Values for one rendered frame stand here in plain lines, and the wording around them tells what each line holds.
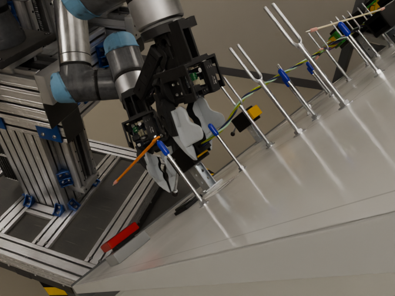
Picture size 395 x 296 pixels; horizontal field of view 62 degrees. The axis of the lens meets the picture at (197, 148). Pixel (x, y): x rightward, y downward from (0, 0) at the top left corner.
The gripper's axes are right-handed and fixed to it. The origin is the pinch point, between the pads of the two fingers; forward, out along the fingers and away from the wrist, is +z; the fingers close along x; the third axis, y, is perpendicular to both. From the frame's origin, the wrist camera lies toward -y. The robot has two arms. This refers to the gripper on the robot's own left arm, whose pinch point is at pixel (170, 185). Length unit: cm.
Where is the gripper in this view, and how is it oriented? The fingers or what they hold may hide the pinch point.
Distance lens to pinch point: 67.7
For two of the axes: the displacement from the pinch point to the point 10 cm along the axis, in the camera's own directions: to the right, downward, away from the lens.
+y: -2.1, -2.1, -9.5
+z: 3.4, 9.0, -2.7
